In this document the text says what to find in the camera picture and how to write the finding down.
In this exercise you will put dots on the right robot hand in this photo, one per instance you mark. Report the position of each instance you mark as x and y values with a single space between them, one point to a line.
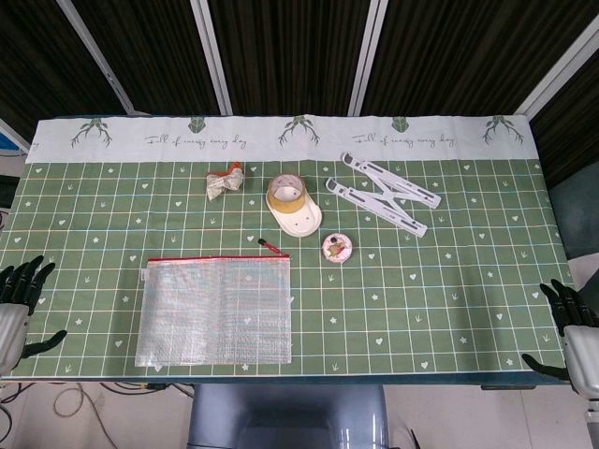
582 351

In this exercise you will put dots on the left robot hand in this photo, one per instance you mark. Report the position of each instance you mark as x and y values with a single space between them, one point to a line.
11 327

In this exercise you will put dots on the clear zipper mesh pouch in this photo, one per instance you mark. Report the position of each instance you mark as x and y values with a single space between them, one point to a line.
210 313

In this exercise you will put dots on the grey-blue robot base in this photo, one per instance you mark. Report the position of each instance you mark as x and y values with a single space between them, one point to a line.
281 416

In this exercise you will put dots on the green checked tablecloth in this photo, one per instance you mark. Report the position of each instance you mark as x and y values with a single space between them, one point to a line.
421 304

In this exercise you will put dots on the blue panel edge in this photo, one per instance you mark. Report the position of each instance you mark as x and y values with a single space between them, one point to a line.
7 140

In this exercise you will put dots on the white folding laptop stand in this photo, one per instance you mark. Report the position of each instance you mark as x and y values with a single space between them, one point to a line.
388 196

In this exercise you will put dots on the crumpled paper wrapper ball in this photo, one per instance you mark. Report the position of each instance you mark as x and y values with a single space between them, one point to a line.
224 183

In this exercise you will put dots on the small round pink tin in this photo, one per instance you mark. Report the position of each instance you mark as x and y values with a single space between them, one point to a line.
337 248

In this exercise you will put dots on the yellow packing tape roll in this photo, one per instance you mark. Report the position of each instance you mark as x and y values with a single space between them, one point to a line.
285 202

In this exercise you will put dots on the white partition post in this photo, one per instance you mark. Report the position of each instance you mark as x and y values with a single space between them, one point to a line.
210 56
367 61
100 65
561 70

